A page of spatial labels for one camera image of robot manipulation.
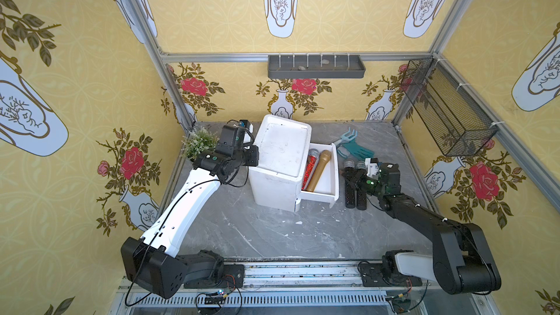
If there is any grey wall shelf tray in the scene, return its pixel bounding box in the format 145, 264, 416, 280
267, 53, 366, 80

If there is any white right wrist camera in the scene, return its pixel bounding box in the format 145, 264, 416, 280
365, 157, 380, 180

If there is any black wire mesh basket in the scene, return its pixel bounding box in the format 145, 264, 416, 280
401, 58, 498, 157

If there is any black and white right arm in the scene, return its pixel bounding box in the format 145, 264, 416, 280
341, 160, 502, 295

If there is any black rhinestone microphone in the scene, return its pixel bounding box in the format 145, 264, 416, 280
356, 161, 368, 211
342, 160, 356, 209

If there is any red glitter microphone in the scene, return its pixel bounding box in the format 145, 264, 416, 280
301, 149, 320, 190

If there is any green artificial potted plant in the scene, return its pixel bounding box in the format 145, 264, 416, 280
182, 128, 218, 162

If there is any gold glitter microphone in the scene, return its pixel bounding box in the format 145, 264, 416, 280
305, 150, 332, 192

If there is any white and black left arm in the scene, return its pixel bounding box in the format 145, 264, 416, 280
121, 120, 259, 299

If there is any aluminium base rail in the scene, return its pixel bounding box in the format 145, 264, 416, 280
109, 260, 499, 314

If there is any white plastic drawer cabinet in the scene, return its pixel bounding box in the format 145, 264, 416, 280
249, 115, 312, 212

